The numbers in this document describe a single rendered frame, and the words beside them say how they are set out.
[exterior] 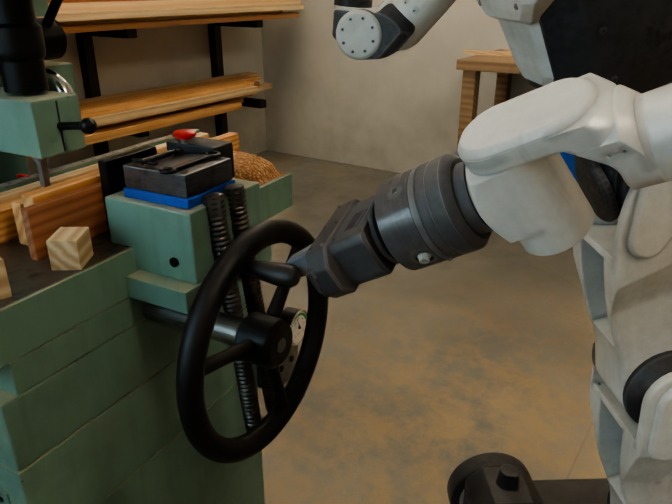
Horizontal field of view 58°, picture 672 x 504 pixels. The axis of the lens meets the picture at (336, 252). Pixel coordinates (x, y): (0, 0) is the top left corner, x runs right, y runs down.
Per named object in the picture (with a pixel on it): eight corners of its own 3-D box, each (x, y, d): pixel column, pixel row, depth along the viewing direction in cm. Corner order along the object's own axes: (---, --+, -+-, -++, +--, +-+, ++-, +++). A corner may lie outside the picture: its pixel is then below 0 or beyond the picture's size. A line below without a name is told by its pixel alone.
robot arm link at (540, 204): (469, 290, 54) (598, 253, 48) (403, 208, 49) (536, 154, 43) (479, 208, 62) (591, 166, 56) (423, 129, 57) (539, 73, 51)
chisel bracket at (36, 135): (44, 172, 75) (30, 101, 72) (-28, 158, 81) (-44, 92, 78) (91, 158, 81) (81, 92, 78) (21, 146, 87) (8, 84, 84)
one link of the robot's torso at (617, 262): (669, 365, 110) (658, 113, 92) (730, 430, 94) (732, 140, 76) (584, 384, 111) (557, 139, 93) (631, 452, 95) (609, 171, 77)
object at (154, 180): (188, 210, 70) (183, 162, 67) (118, 195, 74) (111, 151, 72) (254, 180, 80) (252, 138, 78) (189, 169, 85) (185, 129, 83)
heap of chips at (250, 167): (256, 187, 97) (255, 164, 96) (187, 175, 103) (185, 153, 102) (286, 173, 105) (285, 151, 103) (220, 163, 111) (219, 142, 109)
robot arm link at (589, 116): (500, 241, 52) (674, 199, 43) (445, 165, 47) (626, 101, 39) (512, 189, 55) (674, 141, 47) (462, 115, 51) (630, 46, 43)
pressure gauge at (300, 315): (291, 361, 104) (289, 319, 100) (272, 356, 105) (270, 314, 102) (310, 344, 109) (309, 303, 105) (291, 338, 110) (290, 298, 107)
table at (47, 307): (29, 420, 54) (15, 363, 52) (-156, 336, 67) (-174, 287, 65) (342, 213, 103) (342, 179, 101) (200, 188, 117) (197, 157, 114)
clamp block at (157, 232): (194, 287, 72) (187, 215, 68) (111, 264, 78) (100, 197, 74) (265, 244, 84) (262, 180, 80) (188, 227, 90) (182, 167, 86)
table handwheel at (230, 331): (350, 344, 90) (241, 519, 71) (239, 312, 98) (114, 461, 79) (321, 175, 72) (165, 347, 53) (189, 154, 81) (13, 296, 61)
